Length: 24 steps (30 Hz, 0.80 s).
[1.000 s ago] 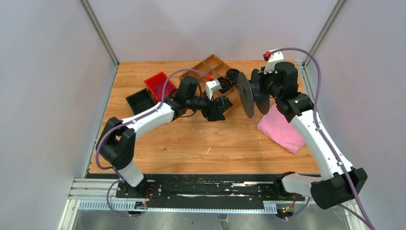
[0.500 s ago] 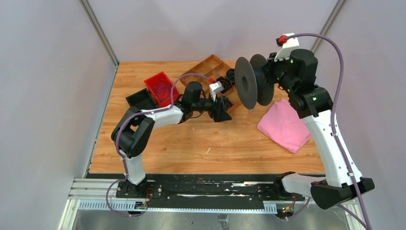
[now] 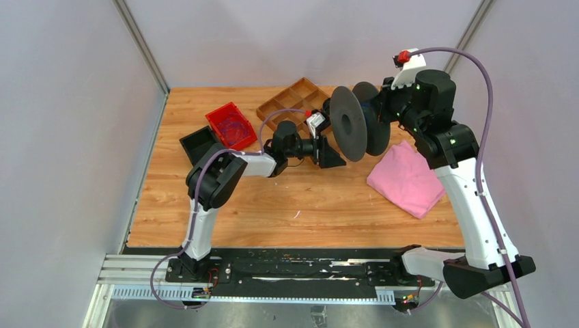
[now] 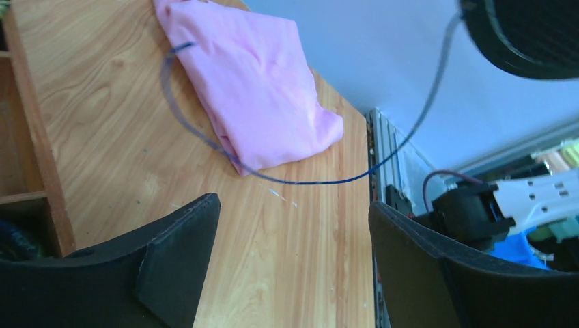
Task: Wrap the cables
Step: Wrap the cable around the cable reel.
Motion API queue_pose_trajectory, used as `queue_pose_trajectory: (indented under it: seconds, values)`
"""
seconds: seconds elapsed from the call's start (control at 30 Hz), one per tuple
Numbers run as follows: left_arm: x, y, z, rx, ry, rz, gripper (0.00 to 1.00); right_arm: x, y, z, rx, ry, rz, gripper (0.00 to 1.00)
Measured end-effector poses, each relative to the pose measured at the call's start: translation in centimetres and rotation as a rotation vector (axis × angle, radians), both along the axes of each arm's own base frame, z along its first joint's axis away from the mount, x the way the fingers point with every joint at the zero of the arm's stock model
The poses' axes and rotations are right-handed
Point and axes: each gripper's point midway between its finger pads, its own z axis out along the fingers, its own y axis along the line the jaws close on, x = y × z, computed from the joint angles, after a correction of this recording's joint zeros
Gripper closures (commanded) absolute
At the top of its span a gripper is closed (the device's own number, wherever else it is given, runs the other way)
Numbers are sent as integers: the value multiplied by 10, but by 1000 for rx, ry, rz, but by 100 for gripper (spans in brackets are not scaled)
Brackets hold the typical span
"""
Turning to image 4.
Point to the wooden compartment tray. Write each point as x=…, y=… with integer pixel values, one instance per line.
x=31, y=192

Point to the rolled green floral tie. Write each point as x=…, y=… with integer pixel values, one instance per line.
x=17, y=245

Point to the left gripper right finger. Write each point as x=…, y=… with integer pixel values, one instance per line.
x=430, y=280

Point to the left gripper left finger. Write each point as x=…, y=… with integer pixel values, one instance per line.
x=150, y=277

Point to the aluminium frame rail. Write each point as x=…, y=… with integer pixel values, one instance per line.
x=405, y=171

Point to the pink cloth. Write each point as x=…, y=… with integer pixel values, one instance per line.
x=251, y=76

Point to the black cable spool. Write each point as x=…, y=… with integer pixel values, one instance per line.
x=529, y=39

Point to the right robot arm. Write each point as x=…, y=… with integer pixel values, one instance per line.
x=543, y=210

